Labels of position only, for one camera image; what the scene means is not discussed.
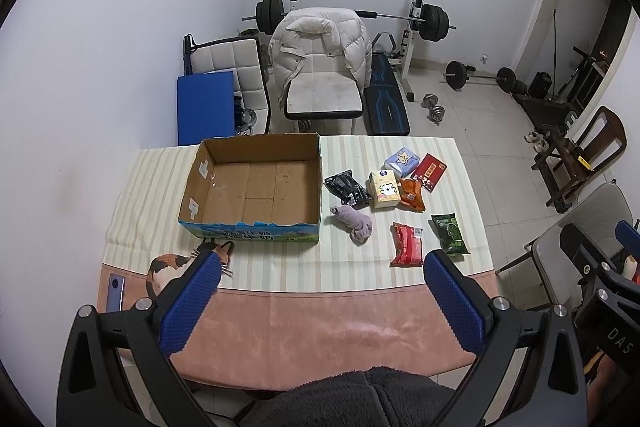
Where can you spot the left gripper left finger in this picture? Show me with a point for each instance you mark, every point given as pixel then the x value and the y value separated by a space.
pixel 94 390

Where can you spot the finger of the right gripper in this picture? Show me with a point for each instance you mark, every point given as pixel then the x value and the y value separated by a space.
pixel 628 237

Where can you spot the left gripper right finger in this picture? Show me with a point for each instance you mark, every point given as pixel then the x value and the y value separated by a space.
pixel 550 388

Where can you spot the green snack packet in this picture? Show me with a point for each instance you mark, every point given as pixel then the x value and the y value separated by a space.
pixel 449 235

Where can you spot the red snack packet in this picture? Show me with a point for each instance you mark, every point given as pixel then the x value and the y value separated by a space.
pixel 408 246

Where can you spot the dark red packet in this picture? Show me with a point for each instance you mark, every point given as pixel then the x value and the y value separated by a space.
pixel 429 172

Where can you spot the orange snack packet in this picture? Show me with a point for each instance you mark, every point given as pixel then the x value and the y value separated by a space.
pixel 411 194

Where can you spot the light blue tissue pack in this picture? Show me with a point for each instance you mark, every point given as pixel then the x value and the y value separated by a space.
pixel 402 163

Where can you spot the yellow tissue pack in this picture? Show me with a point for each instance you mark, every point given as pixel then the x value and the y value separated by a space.
pixel 384 189

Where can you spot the black snack packet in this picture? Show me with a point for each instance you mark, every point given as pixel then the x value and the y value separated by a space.
pixel 344 186

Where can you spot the grey plastic chair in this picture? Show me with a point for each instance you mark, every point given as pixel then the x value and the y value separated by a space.
pixel 597 216

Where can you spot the smartphone on table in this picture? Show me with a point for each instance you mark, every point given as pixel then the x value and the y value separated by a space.
pixel 115 293

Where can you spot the dark wooden chair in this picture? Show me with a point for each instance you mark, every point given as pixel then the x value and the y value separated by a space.
pixel 566 165

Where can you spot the dark fleece clothing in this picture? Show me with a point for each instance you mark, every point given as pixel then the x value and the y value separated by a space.
pixel 380 396

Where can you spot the chrome dumbbell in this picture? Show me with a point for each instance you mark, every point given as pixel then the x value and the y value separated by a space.
pixel 435 112

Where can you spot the open cardboard box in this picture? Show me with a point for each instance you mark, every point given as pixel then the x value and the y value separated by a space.
pixel 263 188

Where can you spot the barbell on floor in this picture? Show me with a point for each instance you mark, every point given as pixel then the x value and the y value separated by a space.
pixel 457 76

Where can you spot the black blue weight bench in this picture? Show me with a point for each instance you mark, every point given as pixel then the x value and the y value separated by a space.
pixel 385 111

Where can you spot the blue folded mat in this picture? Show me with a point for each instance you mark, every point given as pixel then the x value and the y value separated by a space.
pixel 205 107

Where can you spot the white barbell rack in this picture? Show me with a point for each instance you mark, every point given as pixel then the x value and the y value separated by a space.
pixel 401 61

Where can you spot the white padded chair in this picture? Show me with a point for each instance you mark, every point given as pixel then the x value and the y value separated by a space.
pixel 322 95

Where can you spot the white chair on left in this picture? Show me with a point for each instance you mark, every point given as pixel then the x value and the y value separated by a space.
pixel 242 56

